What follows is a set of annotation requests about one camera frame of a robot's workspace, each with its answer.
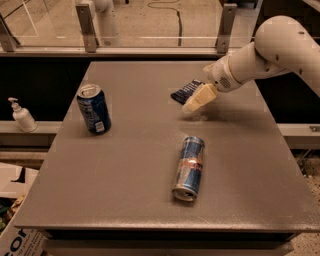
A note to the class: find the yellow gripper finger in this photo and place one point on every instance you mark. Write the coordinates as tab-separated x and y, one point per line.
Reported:
203	95

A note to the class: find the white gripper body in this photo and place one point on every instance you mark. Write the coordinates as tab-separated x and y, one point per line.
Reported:
219	76

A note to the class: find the dark blue rxbar wrapper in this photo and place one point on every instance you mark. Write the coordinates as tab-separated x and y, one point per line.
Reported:
184	93

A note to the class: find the blue pepsi can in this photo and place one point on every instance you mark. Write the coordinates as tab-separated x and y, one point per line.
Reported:
93	107

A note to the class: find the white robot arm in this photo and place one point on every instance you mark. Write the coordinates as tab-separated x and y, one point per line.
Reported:
281	45

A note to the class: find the red bull can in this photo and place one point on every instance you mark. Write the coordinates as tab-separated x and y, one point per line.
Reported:
189	172

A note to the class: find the white pump dispenser bottle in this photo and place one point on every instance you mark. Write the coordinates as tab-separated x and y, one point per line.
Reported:
22	116

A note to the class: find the white cardboard box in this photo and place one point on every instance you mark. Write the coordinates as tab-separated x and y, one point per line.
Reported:
15	183

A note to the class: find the metal railing bracket right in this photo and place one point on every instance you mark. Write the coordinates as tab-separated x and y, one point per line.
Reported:
225	27

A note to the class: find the metal railing bracket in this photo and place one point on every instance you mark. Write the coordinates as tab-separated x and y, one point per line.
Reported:
225	27
85	12

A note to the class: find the metal railing bracket left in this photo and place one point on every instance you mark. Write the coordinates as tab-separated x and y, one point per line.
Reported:
85	12

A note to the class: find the metal bracket far left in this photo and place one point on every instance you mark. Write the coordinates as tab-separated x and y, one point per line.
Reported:
7	40

